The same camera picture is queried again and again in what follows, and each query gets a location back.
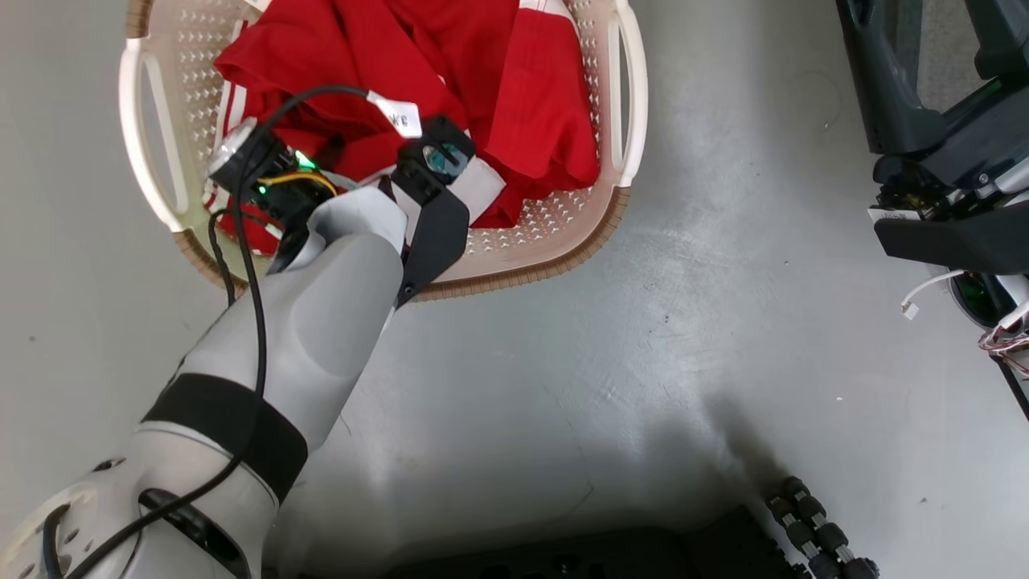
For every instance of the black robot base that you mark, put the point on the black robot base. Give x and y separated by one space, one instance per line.
563 555

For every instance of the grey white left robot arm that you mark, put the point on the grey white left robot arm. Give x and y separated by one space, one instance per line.
321 322

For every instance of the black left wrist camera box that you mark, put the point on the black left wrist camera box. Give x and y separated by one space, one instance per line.
438 157

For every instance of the red garment with white trim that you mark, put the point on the red garment with white trim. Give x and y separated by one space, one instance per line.
498 88

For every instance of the cream plastic laundry basket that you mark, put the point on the cream plastic laundry basket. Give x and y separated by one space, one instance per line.
587 217

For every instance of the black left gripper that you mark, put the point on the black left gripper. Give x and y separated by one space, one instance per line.
434 233

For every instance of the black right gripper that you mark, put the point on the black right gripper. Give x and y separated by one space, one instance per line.
973 185

